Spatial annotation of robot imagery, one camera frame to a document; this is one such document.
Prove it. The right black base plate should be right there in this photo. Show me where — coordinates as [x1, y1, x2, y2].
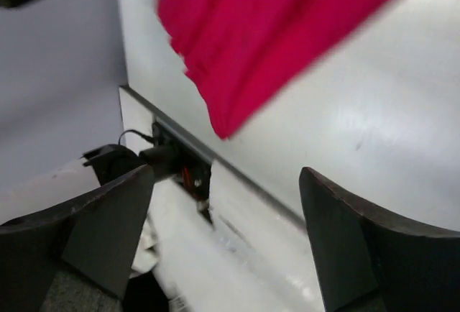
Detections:
[139, 122, 211, 220]

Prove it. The magenta pink t shirt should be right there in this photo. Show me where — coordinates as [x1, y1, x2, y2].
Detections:
[157, 0, 389, 139]

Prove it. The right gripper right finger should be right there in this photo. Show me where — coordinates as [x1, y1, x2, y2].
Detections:
[299, 168, 459, 311]

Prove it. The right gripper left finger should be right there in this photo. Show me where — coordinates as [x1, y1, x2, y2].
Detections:
[1, 165, 154, 311]

